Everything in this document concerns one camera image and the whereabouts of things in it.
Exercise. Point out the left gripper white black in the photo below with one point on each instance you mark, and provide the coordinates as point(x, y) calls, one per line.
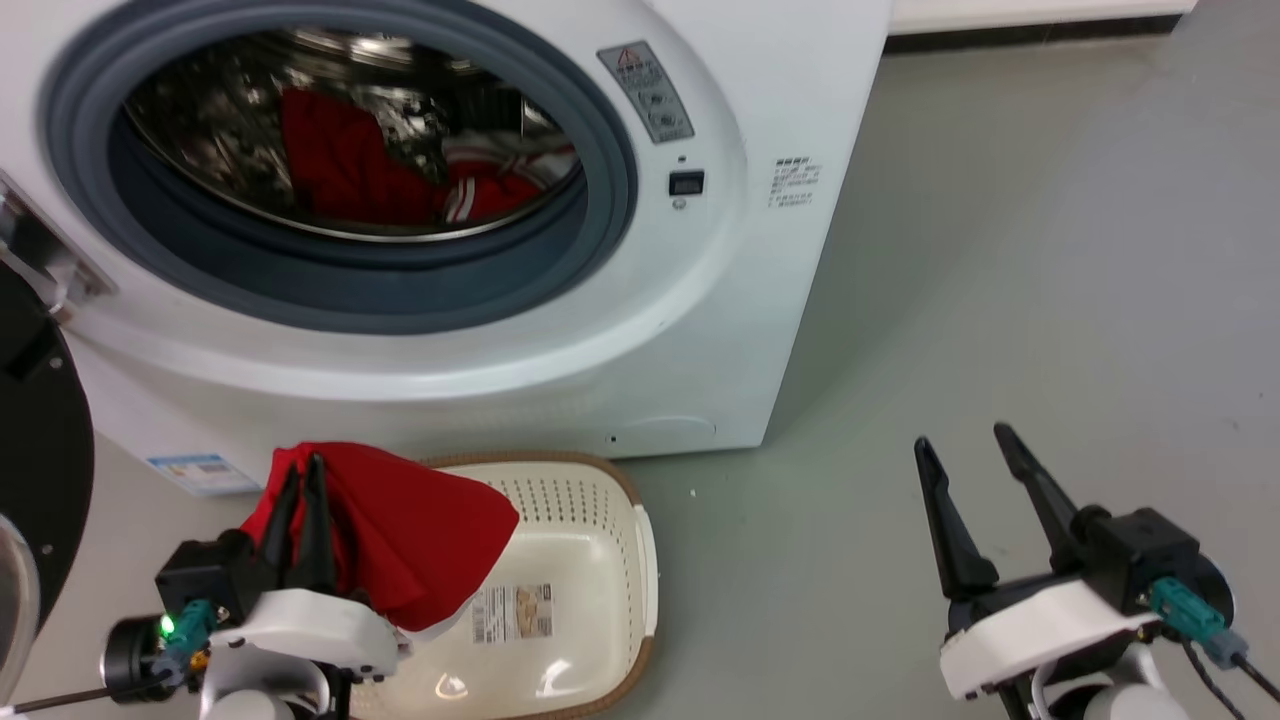
point(300, 625)

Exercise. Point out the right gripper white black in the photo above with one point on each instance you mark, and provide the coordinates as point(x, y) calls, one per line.
point(1040, 630)

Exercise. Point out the plain red garment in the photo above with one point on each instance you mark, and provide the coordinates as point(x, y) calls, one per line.
point(420, 540)

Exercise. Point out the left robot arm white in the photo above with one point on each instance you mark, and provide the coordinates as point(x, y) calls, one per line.
point(250, 705)

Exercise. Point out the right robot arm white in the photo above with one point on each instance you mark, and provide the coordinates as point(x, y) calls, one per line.
point(1130, 705)

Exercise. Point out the barcode sticker on basket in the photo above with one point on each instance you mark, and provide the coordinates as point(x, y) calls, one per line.
point(512, 612)

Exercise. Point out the cream laundry basket brown rim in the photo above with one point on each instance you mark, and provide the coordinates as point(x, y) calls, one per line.
point(570, 540)

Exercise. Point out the white front-load washing machine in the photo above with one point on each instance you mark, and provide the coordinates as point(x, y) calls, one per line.
point(700, 330)

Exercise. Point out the blue white energy label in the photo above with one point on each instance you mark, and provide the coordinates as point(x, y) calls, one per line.
point(200, 473)

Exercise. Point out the grey rubber door gasket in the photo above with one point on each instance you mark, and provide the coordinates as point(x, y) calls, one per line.
point(330, 290)

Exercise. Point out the black round washer door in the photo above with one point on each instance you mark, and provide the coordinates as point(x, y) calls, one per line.
point(40, 440)

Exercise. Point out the red garment with white stripes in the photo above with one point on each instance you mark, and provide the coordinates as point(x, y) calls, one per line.
point(340, 170)

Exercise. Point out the metal door hinge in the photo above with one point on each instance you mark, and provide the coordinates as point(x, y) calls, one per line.
point(40, 250)

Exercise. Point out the small text label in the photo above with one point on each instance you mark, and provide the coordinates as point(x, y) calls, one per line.
point(794, 182)

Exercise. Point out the steel washer drum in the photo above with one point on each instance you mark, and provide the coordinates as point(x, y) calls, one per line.
point(230, 130)

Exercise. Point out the black door lock slot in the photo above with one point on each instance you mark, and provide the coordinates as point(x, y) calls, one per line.
point(686, 183)

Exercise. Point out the black baseboard strip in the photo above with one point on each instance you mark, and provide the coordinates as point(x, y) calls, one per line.
point(1000, 38)

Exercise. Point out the grey warning sticker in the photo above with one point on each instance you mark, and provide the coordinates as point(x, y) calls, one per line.
point(648, 95)

